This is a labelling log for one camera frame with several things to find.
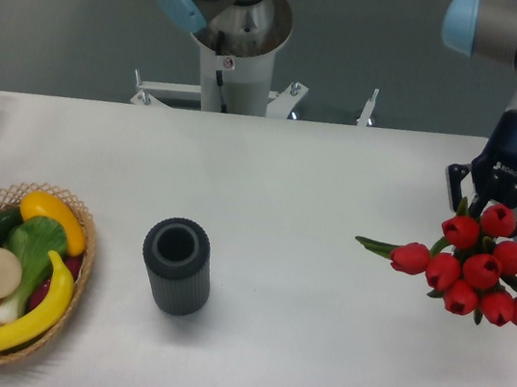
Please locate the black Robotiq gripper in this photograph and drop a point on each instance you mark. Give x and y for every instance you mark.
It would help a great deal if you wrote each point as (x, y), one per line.
(494, 170)

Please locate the red tulip bouquet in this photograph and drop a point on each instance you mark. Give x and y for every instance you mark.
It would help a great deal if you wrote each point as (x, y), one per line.
(472, 267)

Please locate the dark grey ribbed vase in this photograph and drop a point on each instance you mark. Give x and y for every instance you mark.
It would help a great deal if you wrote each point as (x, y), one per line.
(176, 253)

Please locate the dark red vegetable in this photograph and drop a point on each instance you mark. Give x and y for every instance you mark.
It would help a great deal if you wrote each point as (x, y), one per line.
(74, 266)

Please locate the yellow squash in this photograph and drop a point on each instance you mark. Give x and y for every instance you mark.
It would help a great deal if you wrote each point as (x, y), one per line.
(44, 204)

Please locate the green bok choy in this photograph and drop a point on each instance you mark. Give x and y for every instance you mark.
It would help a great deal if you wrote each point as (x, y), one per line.
(30, 242)

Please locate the woven wicker basket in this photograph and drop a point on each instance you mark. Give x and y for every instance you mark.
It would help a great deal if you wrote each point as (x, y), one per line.
(13, 195)

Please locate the yellow banana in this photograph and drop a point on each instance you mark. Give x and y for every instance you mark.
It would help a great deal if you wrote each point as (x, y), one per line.
(47, 313)

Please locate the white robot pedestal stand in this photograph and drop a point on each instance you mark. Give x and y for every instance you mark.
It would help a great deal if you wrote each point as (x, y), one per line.
(229, 85)

